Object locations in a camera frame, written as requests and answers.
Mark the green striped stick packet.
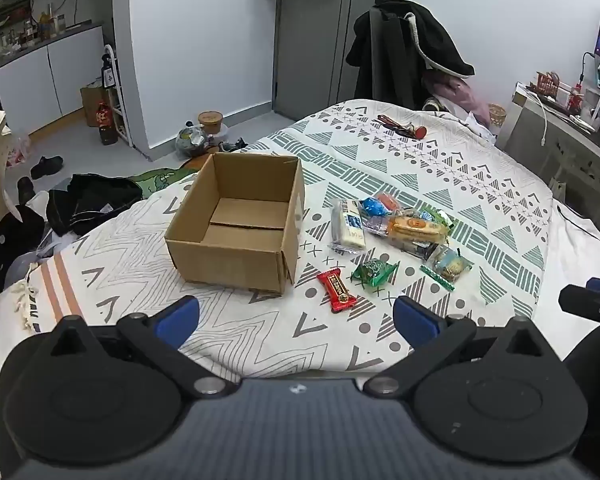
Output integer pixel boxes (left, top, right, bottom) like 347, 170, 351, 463
420, 264, 456, 292

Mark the pink clothes pile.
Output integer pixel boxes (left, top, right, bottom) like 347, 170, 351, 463
427, 72, 491, 128

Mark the white long snack packet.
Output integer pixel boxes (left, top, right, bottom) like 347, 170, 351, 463
329, 198, 368, 256

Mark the green dinosaur mat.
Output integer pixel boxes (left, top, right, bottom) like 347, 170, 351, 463
127, 157, 206, 196

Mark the green candy packet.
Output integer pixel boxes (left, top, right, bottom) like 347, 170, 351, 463
351, 257, 400, 288

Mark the white desk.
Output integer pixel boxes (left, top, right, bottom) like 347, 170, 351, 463
495, 82, 600, 221

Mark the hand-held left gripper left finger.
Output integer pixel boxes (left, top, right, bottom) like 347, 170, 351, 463
45, 296, 242, 401

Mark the dark bottle with red label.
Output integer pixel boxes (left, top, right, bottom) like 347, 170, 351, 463
95, 101, 118, 146

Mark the dark snack packet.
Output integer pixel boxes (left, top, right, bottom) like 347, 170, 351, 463
395, 240, 438, 261

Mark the brown paper bag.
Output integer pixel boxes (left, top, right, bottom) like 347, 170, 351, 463
80, 82, 113, 128

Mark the key bunch with red tag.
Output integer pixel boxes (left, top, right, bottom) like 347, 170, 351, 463
372, 116, 428, 140

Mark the instant noodle cup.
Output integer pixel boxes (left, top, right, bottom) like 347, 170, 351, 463
197, 111, 224, 135

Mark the clear plastic trash bag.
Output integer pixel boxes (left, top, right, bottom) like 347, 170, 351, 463
175, 122, 208, 156

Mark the black jacket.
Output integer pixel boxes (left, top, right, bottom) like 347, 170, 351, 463
346, 0, 476, 111

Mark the white bed sheet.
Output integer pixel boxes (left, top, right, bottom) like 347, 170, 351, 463
525, 195, 600, 361

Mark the clear cookie packet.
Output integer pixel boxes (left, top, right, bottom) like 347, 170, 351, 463
427, 246, 473, 281

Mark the orange bread packet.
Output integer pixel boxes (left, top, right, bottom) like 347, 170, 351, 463
386, 214, 451, 248

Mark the white cable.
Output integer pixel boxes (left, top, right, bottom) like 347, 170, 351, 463
527, 91, 549, 147

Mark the pink plastic bag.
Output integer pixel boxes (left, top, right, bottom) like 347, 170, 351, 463
7, 132, 31, 166

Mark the red candy packet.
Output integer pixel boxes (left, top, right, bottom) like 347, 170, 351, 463
316, 269, 358, 313

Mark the white metal rack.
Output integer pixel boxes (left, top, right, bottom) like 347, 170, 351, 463
102, 44, 135, 148

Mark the blue snack packet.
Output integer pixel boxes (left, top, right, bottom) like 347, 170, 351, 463
358, 196, 388, 217

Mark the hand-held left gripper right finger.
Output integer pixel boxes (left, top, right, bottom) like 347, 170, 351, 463
362, 296, 548, 401

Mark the purple snack packet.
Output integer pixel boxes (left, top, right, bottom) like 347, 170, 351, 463
362, 215, 393, 237

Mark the grey door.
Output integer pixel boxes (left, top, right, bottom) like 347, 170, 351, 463
275, 0, 408, 121

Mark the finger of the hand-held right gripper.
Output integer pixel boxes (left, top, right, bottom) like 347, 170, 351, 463
558, 277, 600, 332

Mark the printed triangle pattern blanket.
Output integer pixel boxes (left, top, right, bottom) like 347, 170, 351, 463
0, 99, 556, 381

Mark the brown cardboard box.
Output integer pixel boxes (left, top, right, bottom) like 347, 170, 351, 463
165, 152, 306, 295

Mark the black office chair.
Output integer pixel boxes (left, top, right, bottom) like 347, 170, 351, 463
362, 7, 423, 110

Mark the row of kitchen bottles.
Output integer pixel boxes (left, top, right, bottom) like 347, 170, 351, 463
0, 2, 81, 61

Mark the white kitchen cabinet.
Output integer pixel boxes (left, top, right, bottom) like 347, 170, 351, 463
0, 22, 106, 136

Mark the green-blue snack packet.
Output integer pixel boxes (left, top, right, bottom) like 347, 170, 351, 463
415, 207, 453, 228

